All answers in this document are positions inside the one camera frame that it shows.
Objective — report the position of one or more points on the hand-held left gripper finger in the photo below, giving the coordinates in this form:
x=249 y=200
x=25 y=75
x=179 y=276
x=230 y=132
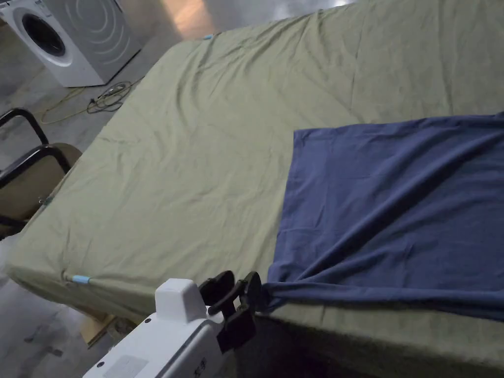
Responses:
x=251 y=289
x=219 y=284

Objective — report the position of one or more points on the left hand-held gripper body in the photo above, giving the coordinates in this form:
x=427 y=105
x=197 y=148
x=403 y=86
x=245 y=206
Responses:
x=173 y=338

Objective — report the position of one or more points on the dark blue garment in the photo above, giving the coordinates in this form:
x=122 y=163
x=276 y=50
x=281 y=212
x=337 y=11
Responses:
x=386 y=212

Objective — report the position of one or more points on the bed with pale green sheet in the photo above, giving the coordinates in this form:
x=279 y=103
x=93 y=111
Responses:
x=189 y=165

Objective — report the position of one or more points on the white washing machine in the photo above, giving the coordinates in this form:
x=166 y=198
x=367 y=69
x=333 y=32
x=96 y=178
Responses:
x=82 y=39

